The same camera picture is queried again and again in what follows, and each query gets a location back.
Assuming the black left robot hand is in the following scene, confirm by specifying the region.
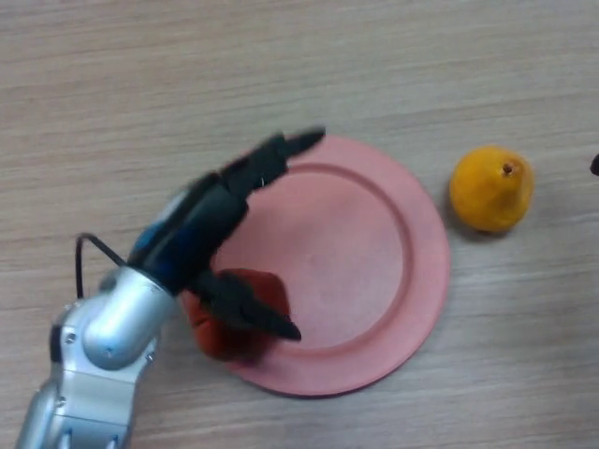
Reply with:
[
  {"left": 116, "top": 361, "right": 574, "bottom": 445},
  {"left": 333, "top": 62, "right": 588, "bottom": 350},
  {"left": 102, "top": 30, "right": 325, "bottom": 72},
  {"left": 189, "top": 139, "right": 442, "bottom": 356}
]
[{"left": 126, "top": 125, "right": 328, "bottom": 342}]

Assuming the red apple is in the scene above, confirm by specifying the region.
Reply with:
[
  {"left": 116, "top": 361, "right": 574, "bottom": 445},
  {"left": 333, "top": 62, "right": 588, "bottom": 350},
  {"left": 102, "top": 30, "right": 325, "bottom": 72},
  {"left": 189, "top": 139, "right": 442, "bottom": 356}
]
[{"left": 186, "top": 268, "right": 291, "bottom": 364}]

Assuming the pink round plate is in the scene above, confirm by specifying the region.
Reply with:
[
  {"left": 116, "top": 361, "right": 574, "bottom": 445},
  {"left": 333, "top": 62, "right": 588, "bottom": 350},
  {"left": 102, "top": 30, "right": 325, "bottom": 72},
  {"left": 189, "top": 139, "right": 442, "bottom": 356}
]
[{"left": 205, "top": 135, "right": 452, "bottom": 398}]

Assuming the yellow pear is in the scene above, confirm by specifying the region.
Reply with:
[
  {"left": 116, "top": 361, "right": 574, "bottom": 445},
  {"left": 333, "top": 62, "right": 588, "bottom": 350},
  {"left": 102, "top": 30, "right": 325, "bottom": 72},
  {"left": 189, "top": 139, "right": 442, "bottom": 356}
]
[{"left": 449, "top": 145, "right": 535, "bottom": 234}]

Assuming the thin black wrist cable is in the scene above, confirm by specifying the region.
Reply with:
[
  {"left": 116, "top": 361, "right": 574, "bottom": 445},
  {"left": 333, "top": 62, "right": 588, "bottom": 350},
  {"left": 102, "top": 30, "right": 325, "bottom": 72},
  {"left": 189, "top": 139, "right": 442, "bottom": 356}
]
[{"left": 74, "top": 232, "right": 130, "bottom": 300}]

